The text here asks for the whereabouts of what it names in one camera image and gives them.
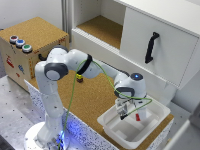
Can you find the pink block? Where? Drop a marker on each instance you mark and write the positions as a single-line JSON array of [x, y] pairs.
[[137, 117]]

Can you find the red button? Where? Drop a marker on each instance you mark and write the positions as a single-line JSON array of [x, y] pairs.
[[14, 38]]

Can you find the blue button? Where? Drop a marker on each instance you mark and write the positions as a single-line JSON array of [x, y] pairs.
[[20, 42]]

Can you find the wooden drawer box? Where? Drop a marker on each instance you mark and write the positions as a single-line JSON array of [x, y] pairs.
[[33, 31]]

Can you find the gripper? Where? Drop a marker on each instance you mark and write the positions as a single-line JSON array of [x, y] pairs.
[[133, 104]]

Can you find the white sliding door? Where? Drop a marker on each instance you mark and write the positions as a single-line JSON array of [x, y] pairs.
[[173, 50]]

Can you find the white cabinet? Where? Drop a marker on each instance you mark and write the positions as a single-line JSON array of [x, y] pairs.
[[100, 50]]

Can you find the white plastic box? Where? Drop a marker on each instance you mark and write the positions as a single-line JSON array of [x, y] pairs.
[[116, 128]]

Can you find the yellow block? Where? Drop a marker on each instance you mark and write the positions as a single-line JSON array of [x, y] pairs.
[[79, 77]]

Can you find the green button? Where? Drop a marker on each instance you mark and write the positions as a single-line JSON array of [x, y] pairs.
[[27, 47]]

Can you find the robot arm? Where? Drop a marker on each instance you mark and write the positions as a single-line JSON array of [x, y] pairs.
[[50, 96]]

